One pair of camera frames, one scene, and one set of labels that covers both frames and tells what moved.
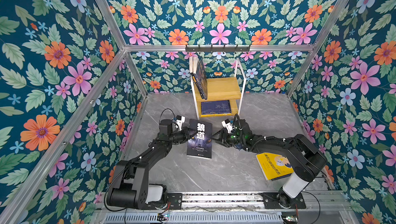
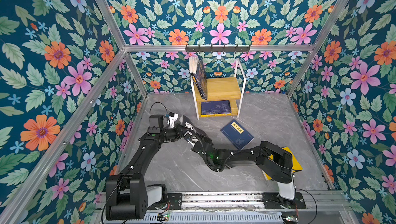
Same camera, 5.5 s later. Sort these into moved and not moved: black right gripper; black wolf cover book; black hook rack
Moved: black right gripper; black wolf cover book
Not moved: black hook rack
